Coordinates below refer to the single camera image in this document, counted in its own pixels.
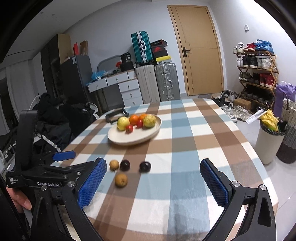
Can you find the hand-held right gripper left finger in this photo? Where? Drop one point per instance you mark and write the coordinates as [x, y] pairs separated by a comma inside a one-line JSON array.
[[91, 183]]

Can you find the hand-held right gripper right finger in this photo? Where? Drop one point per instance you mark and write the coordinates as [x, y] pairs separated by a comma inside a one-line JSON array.
[[215, 183]]

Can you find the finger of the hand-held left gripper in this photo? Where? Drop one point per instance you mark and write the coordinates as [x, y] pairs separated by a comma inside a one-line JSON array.
[[64, 155], [76, 167]]

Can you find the small brown round fruit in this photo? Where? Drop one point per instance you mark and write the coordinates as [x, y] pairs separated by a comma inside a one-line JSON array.
[[113, 164], [121, 180]]

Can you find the dark plum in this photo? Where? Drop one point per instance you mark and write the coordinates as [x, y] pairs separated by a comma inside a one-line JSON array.
[[145, 166], [124, 165]]

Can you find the cream round plate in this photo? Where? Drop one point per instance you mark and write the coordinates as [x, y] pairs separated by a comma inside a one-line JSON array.
[[129, 139]]

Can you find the smooth yellow-green guava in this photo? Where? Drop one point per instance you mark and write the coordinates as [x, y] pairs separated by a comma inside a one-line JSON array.
[[122, 122]]

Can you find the red tomato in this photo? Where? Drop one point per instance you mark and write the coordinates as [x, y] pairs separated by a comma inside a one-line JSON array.
[[139, 124], [129, 128]]

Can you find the orange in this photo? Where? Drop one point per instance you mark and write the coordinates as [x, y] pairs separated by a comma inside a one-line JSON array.
[[143, 115], [134, 118]]

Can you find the rough yellow-green guava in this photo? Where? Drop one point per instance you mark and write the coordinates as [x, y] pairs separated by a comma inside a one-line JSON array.
[[149, 121]]

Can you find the person's left hand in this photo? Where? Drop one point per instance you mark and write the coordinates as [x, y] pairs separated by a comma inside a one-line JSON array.
[[20, 199]]

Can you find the pile of black jackets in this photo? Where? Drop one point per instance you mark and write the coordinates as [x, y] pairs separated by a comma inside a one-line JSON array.
[[49, 122]]

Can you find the black backpack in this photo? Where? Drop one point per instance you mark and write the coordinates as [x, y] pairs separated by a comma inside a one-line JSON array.
[[79, 118]]

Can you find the white curtain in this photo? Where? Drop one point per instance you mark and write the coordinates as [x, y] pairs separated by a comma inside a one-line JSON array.
[[23, 81]]

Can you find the white trash bin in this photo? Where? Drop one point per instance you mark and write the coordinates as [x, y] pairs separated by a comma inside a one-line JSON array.
[[267, 148]]

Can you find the white paper tag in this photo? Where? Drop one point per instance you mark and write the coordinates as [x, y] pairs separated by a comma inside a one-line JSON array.
[[253, 117]]

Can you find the scattered pile of shoes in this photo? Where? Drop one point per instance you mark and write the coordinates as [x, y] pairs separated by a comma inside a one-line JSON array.
[[231, 109]]

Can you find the dark refrigerator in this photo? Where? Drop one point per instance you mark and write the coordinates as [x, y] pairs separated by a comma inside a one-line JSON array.
[[75, 78]]

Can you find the cardboard box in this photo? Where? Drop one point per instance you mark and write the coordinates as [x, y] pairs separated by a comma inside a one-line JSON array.
[[242, 104]]

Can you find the yellow plastic bag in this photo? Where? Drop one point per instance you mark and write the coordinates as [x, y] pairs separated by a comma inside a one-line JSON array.
[[269, 119]]

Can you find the woven laundry basket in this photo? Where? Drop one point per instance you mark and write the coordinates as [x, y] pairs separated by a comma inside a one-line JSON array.
[[289, 139]]

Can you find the blue plastic bag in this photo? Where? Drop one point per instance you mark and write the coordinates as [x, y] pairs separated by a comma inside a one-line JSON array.
[[99, 75]]

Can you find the wooden wardrobe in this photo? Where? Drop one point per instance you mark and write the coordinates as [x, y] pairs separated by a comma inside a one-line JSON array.
[[54, 55]]

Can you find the grey doormat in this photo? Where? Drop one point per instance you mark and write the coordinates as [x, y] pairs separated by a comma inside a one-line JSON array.
[[204, 95]]

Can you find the white desk with drawers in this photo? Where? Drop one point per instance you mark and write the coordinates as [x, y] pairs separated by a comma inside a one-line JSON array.
[[129, 87]]

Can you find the grey framed mirror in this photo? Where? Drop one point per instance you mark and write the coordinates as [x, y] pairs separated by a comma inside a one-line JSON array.
[[104, 62]]

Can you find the red object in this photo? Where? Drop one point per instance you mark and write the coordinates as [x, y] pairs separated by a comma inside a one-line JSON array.
[[118, 64]]

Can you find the beige suitcase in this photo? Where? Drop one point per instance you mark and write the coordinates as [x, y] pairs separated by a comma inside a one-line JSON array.
[[146, 85]]

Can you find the brown cardboard piece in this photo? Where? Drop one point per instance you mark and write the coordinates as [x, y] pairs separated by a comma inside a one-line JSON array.
[[84, 48]]

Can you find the silver suitcase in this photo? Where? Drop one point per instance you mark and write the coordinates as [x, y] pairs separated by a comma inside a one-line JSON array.
[[166, 81]]

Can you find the purple bag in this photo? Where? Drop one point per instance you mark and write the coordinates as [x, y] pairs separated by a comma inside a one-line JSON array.
[[285, 91]]

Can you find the black printed bag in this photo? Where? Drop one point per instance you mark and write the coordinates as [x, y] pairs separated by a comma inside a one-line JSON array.
[[126, 57]]

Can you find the wooden door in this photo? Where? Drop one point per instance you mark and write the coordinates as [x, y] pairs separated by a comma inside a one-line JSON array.
[[198, 58]]

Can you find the shoe rack with shoes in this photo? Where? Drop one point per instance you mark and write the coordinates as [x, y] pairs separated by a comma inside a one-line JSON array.
[[252, 61]]

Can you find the wooden shoe rack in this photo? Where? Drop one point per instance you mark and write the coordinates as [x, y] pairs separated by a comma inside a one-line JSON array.
[[275, 69]]

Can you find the teal suitcase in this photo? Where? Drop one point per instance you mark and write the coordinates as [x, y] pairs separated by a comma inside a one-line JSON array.
[[138, 46]]

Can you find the yellow and black shoe box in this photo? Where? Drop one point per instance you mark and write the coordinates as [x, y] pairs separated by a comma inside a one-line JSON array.
[[163, 60]]

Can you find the red and black shoe box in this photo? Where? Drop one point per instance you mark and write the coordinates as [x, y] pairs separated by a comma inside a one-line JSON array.
[[159, 48]]

